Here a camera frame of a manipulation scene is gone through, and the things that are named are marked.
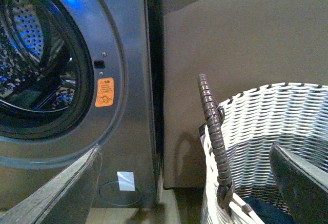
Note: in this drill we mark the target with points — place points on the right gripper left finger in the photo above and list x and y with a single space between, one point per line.
66 198

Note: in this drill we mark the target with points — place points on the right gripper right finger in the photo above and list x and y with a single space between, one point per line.
302 185

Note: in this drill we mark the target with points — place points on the navy blue mesh garment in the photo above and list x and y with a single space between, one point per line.
268 213

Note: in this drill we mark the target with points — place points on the dark grey washing machine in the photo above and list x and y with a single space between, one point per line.
53 52

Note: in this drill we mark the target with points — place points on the white woven laundry basket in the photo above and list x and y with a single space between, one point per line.
237 137

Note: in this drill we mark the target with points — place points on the white tape patch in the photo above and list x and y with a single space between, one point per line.
126 181

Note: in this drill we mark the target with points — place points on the orange warning sticker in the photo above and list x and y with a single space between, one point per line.
105 92

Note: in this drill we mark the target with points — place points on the dark grey side cabinet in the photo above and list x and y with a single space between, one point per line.
238 45

